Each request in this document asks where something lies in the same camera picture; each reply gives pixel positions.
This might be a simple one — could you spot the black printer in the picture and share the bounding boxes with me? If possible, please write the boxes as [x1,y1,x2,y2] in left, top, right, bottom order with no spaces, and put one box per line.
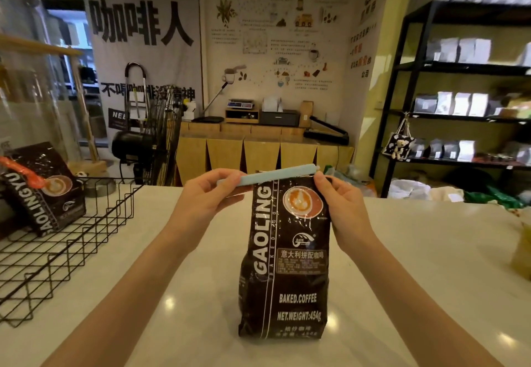
[260,110,301,127]

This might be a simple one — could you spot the black coffee bag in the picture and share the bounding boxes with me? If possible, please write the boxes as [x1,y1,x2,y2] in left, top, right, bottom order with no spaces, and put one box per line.
[0,142,87,237]
[238,171,332,340]

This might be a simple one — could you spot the black metal shelf rack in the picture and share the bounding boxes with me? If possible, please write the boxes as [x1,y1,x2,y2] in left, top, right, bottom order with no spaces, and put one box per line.
[368,1,531,198]

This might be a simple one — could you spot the large clear glass vessel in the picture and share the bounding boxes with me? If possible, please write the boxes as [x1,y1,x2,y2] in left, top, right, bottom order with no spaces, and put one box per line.
[0,0,72,161]

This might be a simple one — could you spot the round metal lid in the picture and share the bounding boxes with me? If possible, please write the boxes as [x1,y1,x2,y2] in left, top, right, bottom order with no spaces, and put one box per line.
[85,178,117,198]

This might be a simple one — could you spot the black wire basket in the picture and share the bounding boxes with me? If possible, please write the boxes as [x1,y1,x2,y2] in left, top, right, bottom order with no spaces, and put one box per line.
[0,177,146,328]

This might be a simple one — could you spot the white banner with black letters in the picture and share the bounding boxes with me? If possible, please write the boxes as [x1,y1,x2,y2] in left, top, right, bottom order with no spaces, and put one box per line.
[80,0,205,141]

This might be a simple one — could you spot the person's left forearm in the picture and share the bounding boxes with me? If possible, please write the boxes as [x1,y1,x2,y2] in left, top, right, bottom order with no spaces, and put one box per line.
[41,228,201,367]

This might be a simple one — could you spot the black and white plush bag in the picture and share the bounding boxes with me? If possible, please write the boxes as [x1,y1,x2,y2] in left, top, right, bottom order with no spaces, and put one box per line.
[381,120,416,161]

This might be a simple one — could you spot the small wooden box stand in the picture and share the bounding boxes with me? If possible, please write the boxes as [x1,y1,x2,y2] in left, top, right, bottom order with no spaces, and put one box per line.
[225,108,261,124]

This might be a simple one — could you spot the illustrated coffee wall poster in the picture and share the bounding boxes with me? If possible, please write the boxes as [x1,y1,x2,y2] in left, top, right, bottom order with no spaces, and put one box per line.
[199,0,376,119]

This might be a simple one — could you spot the person's left hand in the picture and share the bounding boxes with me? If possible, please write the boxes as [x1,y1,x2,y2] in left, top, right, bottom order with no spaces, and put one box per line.
[165,169,254,254]

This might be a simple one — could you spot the light blue bag sealing clip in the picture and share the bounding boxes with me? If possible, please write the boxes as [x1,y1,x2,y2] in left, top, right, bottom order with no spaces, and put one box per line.
[217,164,322,192]

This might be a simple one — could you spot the group of white pouches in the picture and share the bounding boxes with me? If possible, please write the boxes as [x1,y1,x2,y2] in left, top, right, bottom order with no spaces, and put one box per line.
[426,38,493,65]

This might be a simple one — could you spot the silver hand truck handle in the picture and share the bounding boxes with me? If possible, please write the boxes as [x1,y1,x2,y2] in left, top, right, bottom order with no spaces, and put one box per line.
[124,62,149,132]

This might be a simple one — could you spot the wooden counter cabinet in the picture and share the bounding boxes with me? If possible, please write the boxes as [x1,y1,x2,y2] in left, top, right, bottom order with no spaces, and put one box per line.
[176,120,356,186]

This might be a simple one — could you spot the black floor fan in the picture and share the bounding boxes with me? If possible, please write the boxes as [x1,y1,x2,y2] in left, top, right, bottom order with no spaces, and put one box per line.
[111,97,186,187]

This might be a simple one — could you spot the green plastic bag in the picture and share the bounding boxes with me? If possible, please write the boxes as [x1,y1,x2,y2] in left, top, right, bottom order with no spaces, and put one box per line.
[464,186,526,210]

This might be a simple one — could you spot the black heat sealer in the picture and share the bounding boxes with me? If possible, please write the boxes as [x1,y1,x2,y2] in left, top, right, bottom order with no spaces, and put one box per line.
[303,116,350,146]

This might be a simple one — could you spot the brown cardboard box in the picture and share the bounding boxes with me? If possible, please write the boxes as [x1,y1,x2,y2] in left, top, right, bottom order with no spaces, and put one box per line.
[299,101,315,129]

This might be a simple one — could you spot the white plastic bag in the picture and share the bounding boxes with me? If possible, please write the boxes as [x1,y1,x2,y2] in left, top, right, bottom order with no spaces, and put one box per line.
[387,178,465,203]

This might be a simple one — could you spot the person's right forearm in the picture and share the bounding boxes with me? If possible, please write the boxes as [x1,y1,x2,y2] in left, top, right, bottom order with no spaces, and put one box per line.
[337,233,504,367]

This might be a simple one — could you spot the person's right hand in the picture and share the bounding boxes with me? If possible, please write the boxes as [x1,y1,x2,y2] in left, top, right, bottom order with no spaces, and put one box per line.
[313,171,375,254]

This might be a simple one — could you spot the white coffee pouch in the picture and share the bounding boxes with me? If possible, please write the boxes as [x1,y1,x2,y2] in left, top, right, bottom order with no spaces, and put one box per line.
[452,92,472,117]
[436,91,455,116]
[469,93,490,117]
[457,140,477,162]

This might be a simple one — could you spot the orange bag sealing clip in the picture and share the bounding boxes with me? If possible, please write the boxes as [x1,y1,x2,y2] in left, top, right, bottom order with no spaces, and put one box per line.
[0,156,47,190]

